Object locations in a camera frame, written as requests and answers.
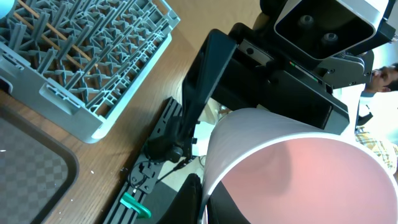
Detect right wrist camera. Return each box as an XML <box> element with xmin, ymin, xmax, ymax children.
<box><xmin>274</xmin><ymin>0</ymin><xmax>389</xmax><ymax>60</ymax></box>

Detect brown serving tray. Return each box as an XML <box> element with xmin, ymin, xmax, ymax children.
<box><xmin>1</xmin><ymin>106</ymin><xmax>79</xmax><ymax>224</ymax></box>

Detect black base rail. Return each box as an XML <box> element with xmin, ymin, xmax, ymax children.
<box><xmin>103</xmin><ymin>97</ymin><xmax>197</xmax><ymax>224</ymax></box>

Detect pink cup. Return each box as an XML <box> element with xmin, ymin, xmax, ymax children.
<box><xmin>199</xmin><ymin>108</ymin><xmax>397</xmax><ymax>223</ymax></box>

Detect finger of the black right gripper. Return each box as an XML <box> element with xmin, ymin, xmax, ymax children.
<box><xmin>182</xmin><ymin>29</ymin><xmax>237</xmax><ymax>124</ymax></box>

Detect person in background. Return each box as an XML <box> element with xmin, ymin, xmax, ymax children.
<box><xmin>355</xmin><ymin>63</ymin><xmax>397</xmax><ymax>174</ymax></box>

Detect light blue bowl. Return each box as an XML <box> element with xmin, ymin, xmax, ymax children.
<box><xmin>0</xmin><ymin>0</ymin><xmax>15</xmax><ymax>19</ymax></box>

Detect wooden chopstick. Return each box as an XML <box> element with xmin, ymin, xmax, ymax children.
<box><xmin>12</xmin><ymin>12</ymin><xmax>99</xmax><ymax>75</ymax></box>
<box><xmin>17</xmin><ymin>0</ymin><xmax>91</xmax><ymax>61</ymax></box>

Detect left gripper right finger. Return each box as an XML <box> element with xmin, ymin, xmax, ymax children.
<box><xmin>207</xmin><ymin>182</ymin><xmax>250</xmax><ymax>224</ymax></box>

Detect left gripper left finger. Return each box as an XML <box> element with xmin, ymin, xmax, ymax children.
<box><xmin>157</xmin><ymin>174</ymin><xmax>202</xmax><ymax>224</ymax></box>

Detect grey dishwasher rack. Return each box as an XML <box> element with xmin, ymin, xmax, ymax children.
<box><xmin>1</xmin><ymin>0</ymin><xmax>180</xmax><ymax>144</ymax></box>

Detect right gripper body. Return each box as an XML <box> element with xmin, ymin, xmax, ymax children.
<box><xmin>214</xmin><ymin>24</ymin><xmax>373</xmax><ymax>134</ymax></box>

